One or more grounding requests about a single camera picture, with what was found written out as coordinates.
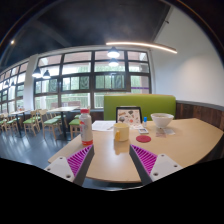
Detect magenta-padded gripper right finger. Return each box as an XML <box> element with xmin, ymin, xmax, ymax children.
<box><xmin>128</xmin><ymin>143</ymin><xmax>184</xmax><ymax>186</ymax></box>

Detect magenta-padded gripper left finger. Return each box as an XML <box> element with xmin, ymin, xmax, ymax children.
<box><xmin>43</xmin><ymin>144</ymin><xmax>95</xmax><ymax>187</ymax></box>

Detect red-capped clear drink bottle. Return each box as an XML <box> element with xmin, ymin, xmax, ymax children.
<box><xmin>78</xmin><ymin>108</ymin><xmax>94</xmax><ymax>147</ymax></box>

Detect white paper napkin packet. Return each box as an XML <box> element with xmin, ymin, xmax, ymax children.
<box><xmin>155</xmin><ymin>127</ymin><xmax>176</xmax><ymax>138</ymax></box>

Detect flat round red coaster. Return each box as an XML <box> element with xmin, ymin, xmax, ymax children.
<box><xmin>135</xmin><ymin>134</ymin><xmax>152</xmax><ymax>144</ymax></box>

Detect white ceramic bowl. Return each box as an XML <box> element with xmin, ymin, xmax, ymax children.
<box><xmin>150</xmin><ymin>112</ymin><xmax>175</xmax><ymax>129</ymax></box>

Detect wooden chairs with green seats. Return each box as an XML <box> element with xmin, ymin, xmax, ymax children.
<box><xmin>0</xmin><ymin>109</ymin><xmax>83</xmax><ymax>139</ymax></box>

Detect large light wooden dining table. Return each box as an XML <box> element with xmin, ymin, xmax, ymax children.
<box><xmin>46</xmin><ymin>105</ymin><xmax>81</xmax><ymax>141</ymax></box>

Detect white paper sheets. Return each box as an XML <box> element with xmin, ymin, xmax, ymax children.
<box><xmin>91</xmin><ymin>120</ymin><xmax>117</xmax><ymax>132</ymax></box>

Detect sticker-covered black tablet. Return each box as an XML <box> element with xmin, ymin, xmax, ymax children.
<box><xmin>115</xmin><ymin>106</ymin><xmax>144</xmax><ymax>126</ymax></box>

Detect green upholstered booth bench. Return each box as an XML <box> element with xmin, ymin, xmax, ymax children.
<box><xmin>103</xmin><ymin>94</ymin><xmax>177</xmax><ymax>122</ymax></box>

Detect small light wooden dining table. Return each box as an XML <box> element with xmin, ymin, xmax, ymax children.
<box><xmin>9</xmin><ymin>109</ymin><xmax>31</xmax><ymax>138</ymax></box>

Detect curved linear ceiling light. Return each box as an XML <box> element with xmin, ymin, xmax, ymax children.
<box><xmin>105</xmin><ymin>41</ymin><xmax>178</xmax><ymax>55</ymax></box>

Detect dark pendant ceiling lamps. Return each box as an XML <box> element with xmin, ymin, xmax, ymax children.
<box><xmin>31</xmin><ymin>46</ymin><xmax>121</xmax><ymax>80</ymax></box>

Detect dark-framed window wall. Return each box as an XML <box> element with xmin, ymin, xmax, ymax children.
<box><xmin>0</xmin><ymin>49</ymin><xmax>153</xmax><ymax>113</ymax></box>

